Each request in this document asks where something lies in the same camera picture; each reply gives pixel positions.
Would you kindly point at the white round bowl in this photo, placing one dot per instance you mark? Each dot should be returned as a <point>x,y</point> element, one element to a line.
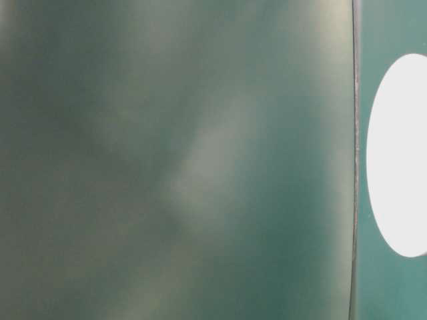
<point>396,156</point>

